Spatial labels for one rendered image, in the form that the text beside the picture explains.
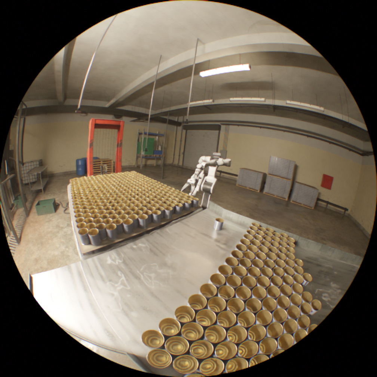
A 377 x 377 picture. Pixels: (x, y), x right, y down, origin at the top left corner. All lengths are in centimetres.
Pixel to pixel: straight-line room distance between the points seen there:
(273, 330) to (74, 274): 90
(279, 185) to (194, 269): 705
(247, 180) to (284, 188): 212
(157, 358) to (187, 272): 45
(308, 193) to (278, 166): 218
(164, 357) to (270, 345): 36
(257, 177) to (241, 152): 269
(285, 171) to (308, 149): 269
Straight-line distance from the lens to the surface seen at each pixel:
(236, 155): 965
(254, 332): 64
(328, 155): 969
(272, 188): 754
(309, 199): 775
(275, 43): 368
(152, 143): 1018
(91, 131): 222
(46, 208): 427
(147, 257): 77
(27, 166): 857
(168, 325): 58
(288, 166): 742
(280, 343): 70
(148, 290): 65
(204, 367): 57
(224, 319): 62
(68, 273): 81
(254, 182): 760
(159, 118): 1118
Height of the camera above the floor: 164
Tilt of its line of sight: 16 degrees down
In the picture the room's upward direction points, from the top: 6 degrees clockwise
